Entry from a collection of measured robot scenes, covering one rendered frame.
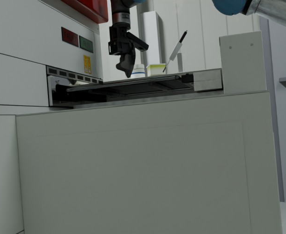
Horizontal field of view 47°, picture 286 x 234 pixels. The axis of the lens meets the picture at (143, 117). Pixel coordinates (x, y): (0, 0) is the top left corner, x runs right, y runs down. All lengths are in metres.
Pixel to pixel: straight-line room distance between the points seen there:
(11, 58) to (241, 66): 0.58
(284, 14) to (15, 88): 0.80
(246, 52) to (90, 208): 0.52
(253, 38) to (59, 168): 0.56
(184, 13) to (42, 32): 2.27
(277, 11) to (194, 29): 2.11
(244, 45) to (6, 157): 0.63
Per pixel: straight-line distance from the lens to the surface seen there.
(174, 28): 3.22
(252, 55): 0.81
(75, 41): 1.28
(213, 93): 1.01
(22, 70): 0.98
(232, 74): 0.80
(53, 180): 0.88
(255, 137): 0.74
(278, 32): 3.11
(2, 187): 0.88
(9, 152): 0.90
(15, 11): 1.01
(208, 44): 3.14
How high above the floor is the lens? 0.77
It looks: 1 degrees up
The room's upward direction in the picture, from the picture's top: 5 degrees counter-clockwise
